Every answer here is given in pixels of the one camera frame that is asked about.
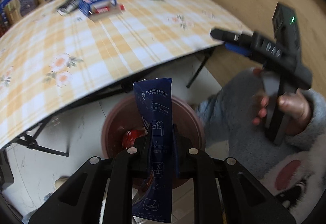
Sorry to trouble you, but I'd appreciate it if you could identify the blue luckin coffee sachet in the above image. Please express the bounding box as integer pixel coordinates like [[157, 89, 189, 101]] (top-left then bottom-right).
[[132, 78, 173, 223]]

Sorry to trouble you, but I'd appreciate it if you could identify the dark red round trash bin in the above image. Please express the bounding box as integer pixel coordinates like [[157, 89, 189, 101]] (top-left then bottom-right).
[[100, 94, 206, 190]]

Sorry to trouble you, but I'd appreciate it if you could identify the person's right hand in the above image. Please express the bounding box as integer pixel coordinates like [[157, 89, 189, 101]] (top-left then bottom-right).
[[252, 67, 312, 135]]

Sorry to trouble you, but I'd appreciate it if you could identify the black folding table leg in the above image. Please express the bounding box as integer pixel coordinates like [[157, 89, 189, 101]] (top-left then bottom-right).
[[186, 47, 215, 89]]

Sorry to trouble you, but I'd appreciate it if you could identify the fluffy grey right sleeve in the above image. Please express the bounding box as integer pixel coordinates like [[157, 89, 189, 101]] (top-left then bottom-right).
[[194, 67, 326, 222]]

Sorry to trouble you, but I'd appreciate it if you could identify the yellow plaid floral tablecloth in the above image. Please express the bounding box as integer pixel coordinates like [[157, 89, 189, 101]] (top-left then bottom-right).
[[1, 0, 248, 146]]

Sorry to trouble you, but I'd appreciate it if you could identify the blue cigarette carton box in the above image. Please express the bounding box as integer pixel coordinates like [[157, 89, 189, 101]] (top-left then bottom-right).
[[78, 0, 117, 17]]

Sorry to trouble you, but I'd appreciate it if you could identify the black white printed pouch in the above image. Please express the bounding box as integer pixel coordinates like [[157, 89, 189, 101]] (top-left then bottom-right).
[[56, 0, 79, 16]]

